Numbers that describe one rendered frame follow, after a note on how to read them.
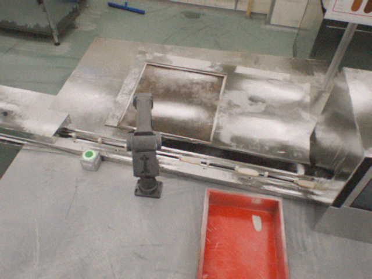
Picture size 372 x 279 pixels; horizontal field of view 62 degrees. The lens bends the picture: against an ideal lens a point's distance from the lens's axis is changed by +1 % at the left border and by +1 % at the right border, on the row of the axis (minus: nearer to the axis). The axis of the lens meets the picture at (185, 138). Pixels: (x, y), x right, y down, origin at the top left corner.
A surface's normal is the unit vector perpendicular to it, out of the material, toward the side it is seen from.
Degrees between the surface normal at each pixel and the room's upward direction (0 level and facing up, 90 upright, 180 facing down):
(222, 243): 0
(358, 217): 91
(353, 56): 90
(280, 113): 10
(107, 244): 0
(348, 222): 90
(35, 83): 0
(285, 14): 90
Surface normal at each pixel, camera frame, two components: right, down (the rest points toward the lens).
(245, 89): 0.00, -0.56
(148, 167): 0.11, 0.27
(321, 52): -0.22, 0.69
